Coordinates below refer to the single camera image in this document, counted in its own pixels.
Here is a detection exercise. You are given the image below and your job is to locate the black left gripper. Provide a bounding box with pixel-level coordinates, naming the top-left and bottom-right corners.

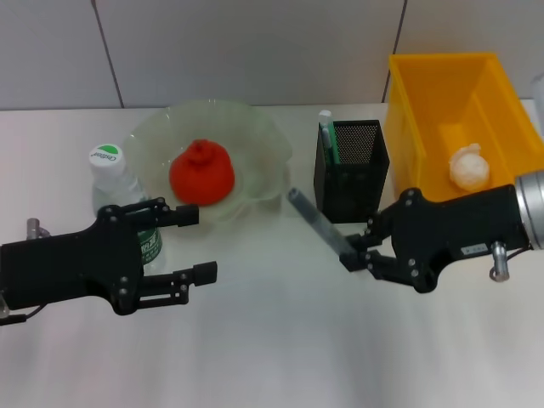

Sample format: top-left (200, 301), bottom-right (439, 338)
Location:
top-left (0, 197), bottom-right (201, 317)

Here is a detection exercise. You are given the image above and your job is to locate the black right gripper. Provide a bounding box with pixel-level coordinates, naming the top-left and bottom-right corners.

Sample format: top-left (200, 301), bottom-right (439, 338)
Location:
top-left (338, 184), bottom-right (535, 295)

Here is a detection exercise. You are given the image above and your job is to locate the orange fruit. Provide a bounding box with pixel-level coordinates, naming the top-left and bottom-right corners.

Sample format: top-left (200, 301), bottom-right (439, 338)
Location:
top-left (168, 138), bottom-right (236, 208)

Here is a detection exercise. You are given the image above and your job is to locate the grey marker pen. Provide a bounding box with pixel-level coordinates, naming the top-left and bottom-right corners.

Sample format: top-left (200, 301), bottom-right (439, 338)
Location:
top-left (287, 187), bottom-right (359, 257)

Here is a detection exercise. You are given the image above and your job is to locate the water bottle with green label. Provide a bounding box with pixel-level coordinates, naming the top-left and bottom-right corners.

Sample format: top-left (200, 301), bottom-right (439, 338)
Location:
top-left (88, 143), bottom-right (166, 277)

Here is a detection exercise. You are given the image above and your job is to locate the green utility knife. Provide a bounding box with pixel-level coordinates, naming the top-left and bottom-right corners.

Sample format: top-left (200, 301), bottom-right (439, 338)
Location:
top-left (318, 109), bottom-right (341, 167)

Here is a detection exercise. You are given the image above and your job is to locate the white paper ball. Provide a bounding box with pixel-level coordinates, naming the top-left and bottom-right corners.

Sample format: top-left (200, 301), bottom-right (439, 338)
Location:
top-left (448, 142), bottom-right (493, 195)

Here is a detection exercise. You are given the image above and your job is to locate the black mesh pen holder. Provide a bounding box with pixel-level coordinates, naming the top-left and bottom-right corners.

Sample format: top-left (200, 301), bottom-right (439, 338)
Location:
top-left (313, 119), bottom-right (391, 225)

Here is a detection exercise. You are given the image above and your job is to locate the clear glass fruit plate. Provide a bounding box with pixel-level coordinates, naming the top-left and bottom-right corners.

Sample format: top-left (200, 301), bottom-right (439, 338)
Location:
top-left (122, 98), bottom-right (295, 238)

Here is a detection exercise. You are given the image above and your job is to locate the yellow plastic storage bin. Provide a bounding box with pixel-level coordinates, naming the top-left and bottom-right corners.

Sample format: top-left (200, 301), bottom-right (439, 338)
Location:
top-left (385, 51), bottom-right (544, 203)

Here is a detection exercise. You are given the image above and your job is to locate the right gripper cable with plugs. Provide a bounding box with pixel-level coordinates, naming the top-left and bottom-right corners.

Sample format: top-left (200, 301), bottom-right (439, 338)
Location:
top-left (488, 241), bottom-right (537, 281)

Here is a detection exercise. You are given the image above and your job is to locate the gripper cable with plugs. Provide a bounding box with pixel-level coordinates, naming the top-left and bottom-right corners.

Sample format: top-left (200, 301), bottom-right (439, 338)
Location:
top-left (488, 241), bottom-right (537, 281)
top-left (0, 218), bottom-right (52, 327)

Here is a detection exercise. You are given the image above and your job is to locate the left gripper cable with plugs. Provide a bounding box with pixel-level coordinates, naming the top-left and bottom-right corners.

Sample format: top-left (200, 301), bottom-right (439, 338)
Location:
top-left (0, 218), bottom-right (52, 327)

